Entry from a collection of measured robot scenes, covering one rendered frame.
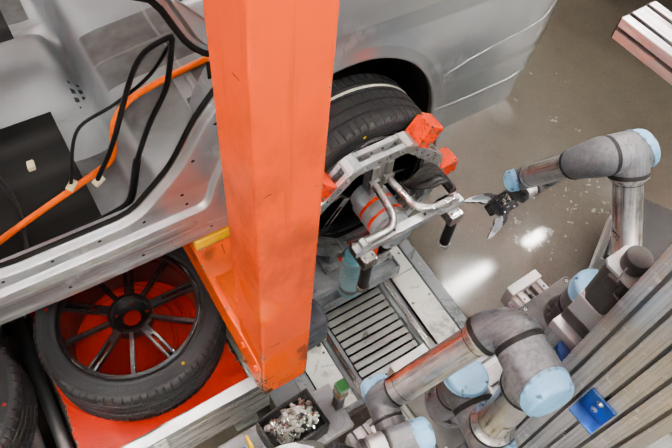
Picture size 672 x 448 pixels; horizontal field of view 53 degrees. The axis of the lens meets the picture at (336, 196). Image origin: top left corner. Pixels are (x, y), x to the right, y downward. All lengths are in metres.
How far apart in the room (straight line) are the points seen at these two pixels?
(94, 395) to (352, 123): 1.23
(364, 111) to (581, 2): 2.90
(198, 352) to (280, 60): 1.54
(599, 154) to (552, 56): 2.41
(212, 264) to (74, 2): 1.15
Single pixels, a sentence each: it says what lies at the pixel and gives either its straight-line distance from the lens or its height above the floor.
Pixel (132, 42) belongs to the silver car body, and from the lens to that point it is 2.60.
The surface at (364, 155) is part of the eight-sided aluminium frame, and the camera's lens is 2.11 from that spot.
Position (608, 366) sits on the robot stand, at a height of 1.36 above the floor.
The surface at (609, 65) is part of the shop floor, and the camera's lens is 4.45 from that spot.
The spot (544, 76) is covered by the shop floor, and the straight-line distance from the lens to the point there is 4.20.
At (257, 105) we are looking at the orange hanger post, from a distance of 1.10.
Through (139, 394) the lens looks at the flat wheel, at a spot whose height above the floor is 0.50.
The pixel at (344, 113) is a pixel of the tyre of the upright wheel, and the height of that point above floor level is 1.18.
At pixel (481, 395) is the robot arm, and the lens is 1.88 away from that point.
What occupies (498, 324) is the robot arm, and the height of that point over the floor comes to 1.44.
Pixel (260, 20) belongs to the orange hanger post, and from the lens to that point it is 0.99.
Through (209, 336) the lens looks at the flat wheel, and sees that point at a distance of 2.45.
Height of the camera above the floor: 2.75
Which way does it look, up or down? 55 degrees down
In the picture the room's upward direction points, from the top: 7 degrees clockwise
